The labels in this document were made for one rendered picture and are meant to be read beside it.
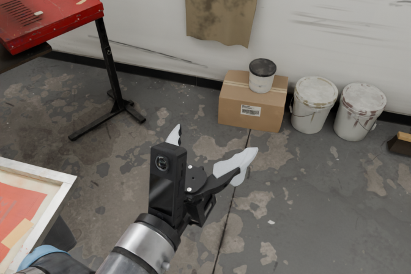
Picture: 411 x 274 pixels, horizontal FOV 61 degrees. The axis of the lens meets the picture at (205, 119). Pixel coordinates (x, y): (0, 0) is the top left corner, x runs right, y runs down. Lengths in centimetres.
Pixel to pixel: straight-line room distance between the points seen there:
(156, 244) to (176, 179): 9
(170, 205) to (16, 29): 178
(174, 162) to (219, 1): 225
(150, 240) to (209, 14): 233
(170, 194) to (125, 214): 199
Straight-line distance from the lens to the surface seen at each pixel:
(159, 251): 49
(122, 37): 321
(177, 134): 61
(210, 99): 310
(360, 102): 278
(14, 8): 235
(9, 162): 162
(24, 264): 64
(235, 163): 55
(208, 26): 275
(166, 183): 48
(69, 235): 177
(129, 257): 48
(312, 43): 277
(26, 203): 151
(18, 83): 368
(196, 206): 53
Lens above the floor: 213
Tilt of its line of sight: 47 degrees down
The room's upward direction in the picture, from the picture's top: straight up
